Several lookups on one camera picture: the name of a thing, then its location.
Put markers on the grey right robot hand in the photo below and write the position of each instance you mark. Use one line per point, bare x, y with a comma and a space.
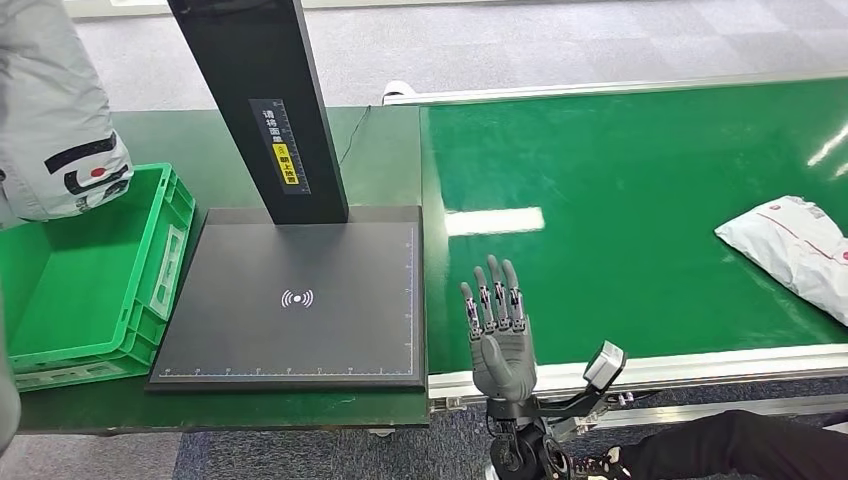
503, 361

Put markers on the grey package with red print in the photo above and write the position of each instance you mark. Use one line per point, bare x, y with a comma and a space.
46, 99

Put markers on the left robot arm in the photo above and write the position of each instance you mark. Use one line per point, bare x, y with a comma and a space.
6, 397

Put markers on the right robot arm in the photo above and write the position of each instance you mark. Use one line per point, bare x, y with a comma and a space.
520, 447

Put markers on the green conveyor belt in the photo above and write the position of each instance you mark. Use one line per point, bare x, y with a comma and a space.
596, 185

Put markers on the black inbound scanner machine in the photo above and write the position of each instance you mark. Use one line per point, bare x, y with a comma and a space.
298, 331

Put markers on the white conveyor end cap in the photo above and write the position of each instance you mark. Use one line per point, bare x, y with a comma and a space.
397, 88

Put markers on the white package with red line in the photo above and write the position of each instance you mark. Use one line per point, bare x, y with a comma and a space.
795, 252

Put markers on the person's leg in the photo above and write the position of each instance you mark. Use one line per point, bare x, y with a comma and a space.
729, 447

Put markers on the green plastic crate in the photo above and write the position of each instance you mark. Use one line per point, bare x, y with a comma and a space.
86, 291

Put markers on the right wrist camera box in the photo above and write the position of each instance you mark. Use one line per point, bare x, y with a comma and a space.
604, 364

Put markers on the aluminium conveyor frame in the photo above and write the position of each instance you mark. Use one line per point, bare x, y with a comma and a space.
696, 370

